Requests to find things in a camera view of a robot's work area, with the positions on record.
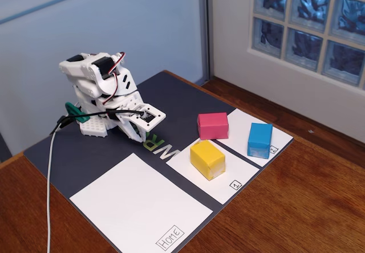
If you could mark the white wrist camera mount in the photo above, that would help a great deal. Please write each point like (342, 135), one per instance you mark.
(161, 115)

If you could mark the dark mat with WRO print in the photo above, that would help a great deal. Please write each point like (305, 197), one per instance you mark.
(85, 156)

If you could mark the green clamp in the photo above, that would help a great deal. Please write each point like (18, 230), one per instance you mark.
(75, 112)

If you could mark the white paper labelled HOME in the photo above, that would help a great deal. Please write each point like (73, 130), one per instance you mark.
(128, 201)

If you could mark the blue paper box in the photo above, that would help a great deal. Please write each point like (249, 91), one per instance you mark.
(259, 139)

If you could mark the white paper labelled 2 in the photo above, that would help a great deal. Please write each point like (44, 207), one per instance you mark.
(282, 140)

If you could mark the yellow paper box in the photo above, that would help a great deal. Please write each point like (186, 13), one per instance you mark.
(205, 156)

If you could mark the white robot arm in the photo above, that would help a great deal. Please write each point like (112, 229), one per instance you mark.
(82, 70)

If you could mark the grey metal post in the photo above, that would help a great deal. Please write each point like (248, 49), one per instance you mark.
(205, 30)

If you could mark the pink paper box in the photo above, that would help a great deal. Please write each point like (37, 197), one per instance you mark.
(212, 126)

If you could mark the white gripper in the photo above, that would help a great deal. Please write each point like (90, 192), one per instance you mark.
(129, 126)

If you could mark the white paper labelled 1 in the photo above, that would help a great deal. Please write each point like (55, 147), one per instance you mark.
(225, 187)

